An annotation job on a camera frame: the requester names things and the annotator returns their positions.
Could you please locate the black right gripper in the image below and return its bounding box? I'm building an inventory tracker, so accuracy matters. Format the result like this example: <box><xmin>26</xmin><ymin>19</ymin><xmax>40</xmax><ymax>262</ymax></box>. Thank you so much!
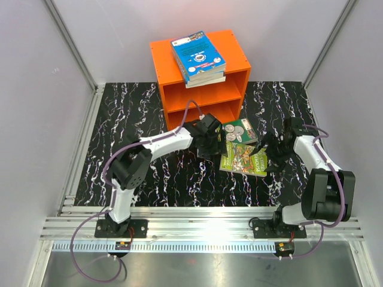
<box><xmin>250</xmin><ymin>132</ymin><xmax>295</xmax><ymax>173</ymax></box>

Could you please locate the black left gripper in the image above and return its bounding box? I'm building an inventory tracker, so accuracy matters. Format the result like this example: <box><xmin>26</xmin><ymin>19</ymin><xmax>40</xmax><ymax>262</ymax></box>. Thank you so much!
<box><xmin>197</xmin><ymin>130</ymin><xmax>227</xmax><ymax>159</ymax></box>

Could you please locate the green 65-Storey Treehouse book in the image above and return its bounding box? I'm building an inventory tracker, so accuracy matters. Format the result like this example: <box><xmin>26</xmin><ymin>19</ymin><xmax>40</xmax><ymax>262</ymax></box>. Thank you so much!
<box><xmin>220</xmin><ymin>142</ymin><xmax>268</xmax><ymax>177</ymax></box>

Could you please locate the dark Tale of Two Cities book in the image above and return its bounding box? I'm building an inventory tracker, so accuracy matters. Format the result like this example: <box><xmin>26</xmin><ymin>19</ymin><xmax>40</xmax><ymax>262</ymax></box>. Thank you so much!
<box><xmin>185</xmin><ymin>76</ymin><xmax>226</xmax><ymax>88</ymax></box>

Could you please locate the blue 26-Storey Treehouse book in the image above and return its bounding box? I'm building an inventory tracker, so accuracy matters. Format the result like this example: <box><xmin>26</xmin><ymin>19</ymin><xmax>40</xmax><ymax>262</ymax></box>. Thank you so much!
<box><xmin>172</xmin><ymin>51</ymin><xmax>226</xmax><ymax>84</ymax></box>

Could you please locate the blue back-cover book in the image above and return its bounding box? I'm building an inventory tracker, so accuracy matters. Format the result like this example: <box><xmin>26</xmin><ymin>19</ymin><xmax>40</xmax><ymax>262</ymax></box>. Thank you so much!
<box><xmin>170</xmin><ymin>31</ymin><xmax>226</xmax><ymax>80</ymax></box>

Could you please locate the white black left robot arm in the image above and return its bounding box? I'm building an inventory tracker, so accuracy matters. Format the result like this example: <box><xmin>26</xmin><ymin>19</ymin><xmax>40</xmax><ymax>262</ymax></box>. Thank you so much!
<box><xmin>95</xmin><ymin>114</ymin><xmax>227</xmax><ymax>238</ymax></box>

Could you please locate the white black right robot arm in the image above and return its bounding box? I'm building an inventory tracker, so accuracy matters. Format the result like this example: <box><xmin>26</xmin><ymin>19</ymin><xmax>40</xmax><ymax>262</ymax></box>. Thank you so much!
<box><xmin>249</xmin><ymin>117</ymin><xmax>355</xmax><ymax>240</ymax></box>

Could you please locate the dark green book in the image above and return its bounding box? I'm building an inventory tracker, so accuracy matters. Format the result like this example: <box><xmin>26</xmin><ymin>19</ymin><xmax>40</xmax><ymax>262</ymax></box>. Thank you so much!
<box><xmin>223</xmin><ymin>118</ymin><xmax>258</xmax><ymax>144</ymax></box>

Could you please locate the orange wooden shelf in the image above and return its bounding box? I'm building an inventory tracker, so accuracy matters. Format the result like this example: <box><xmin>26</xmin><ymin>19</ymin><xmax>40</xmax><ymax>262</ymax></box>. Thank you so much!
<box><xmin>150</xmin><ymin>30</ymin><xmax>251</xmax><ymax>130</ymax></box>

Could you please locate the right small circuit board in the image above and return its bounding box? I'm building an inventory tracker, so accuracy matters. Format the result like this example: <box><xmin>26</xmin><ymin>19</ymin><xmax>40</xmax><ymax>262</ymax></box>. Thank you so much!
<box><xmin>275</xmin><ymin>242</ymin><xmax>295</xmax><ymax>257</ymax></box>

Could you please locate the small circuit board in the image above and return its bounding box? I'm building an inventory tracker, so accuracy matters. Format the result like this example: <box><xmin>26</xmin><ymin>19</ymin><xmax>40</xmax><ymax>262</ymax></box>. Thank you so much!
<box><xmin>275</xmin><ymin>242</ymin><xmax>295</xmax><ymax>257</ymax></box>
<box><xmin>115</xmin><ymin>242</ymin><xmax>131</xmax><ymax>251</ymax></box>

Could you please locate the left small circuit board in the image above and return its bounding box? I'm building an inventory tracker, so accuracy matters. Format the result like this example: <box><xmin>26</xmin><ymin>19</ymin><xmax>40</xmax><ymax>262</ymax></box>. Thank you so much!
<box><xmin>115</xmin><ymin>242</ymin><xmax>131</xmax><ymax>251</ymax></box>

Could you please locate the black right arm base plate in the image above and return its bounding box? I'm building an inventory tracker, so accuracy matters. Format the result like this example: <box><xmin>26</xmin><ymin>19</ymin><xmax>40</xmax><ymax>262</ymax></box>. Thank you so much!
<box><xmin>248</xmin><ymin>218</ymin><xmax>307</xmax><ymax>239</ymax></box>

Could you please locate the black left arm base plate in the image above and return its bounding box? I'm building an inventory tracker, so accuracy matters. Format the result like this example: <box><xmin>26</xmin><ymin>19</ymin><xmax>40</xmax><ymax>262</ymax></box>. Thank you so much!
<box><xmin>94</xmin><ymin>219</ymin><xmax>148</xmax><ymax>239</ymax></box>

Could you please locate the right aluminium frame post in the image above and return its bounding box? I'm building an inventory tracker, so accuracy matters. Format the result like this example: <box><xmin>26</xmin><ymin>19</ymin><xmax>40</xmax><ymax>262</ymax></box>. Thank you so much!
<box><xmin>303</xmin><ymin>0</ymin><xmax>358</xmax><ymax>89</ymax></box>

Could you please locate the aluminium frame post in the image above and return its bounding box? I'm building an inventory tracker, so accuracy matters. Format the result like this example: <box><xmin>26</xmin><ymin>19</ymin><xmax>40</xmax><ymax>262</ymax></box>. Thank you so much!
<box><xmin>303</xmin><ymin>0</ymin><xmax>358</xmax><ymax>89</ymax></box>
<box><xmin>42</xmin><ymin>0</ymin><xmax>98</xmax><ymax>93</ymax></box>

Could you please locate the aluminium front rail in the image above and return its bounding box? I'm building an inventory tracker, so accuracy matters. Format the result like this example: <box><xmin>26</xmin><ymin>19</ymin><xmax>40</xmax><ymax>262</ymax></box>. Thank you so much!
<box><xmin>40</xmin><ymin>206</ymin><xmax>364</xmax><ymax>242</ymax></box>

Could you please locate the white slotted cable duct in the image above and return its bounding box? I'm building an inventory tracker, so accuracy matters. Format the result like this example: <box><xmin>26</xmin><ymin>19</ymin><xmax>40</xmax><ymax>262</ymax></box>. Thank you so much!
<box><xmin>52</xmin><ymin>240</ymin><xmax>276</xmax><ymax>254</ymax></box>

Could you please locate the left aluminium frame post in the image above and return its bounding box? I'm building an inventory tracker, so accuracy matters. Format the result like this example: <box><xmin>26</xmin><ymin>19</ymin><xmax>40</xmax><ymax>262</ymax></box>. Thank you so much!
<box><xmin>42</xmin><ymin>0</ymin><xmax>98</xmax><ymax>93</ymax></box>

